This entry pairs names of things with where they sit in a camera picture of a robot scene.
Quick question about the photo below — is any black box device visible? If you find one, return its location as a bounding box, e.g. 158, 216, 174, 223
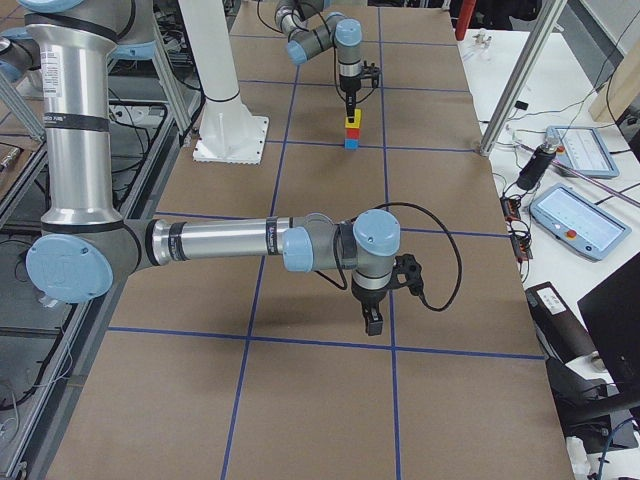
525, 282, 596, 363

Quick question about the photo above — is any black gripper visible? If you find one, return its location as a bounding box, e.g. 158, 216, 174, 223
351, 282, 388, 336
339, 75, 362, 116

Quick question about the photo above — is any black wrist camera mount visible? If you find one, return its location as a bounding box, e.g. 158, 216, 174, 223
388, 254, 426, 300
360, 61, 381, 89

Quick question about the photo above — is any orange circuit board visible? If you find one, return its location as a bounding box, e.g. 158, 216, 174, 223
500, 196, 533, 263

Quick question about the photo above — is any aluminium frame post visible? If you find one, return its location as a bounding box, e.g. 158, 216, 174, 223
478, 0, 567, 157

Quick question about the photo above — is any red cylinder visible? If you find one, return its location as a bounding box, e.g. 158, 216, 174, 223
455, 0, 476, 41

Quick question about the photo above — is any black water bottle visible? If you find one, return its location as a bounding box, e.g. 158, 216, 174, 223
516, 138, 559, 191

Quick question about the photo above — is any teach pendant tablet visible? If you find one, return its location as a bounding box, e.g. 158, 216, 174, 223
546, 126, 619, 179
529, 184, 632, 261

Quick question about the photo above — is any blue cube block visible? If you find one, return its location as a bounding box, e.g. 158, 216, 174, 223
344, 138, 359, 150

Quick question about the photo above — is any far teach pendant tablet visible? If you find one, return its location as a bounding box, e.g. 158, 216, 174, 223
546, 126, 619, 179

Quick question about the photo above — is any near teach pendant tablet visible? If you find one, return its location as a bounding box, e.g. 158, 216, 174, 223
529, 184, 632, 261

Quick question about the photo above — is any red cube block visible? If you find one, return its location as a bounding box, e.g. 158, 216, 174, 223
345, 128, 360, 141

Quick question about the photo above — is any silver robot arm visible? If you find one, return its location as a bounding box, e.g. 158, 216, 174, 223
24, 1, 400, 336
20, 1, 366, 124

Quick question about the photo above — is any black monitor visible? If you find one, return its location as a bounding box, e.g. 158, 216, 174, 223
578, 254, 639, 390

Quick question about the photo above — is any yellow cube block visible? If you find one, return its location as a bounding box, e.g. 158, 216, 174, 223
344, 109, 362, 129

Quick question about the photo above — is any white camera mast pedestal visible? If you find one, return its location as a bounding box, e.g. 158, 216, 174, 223
179, 0, 269, 164

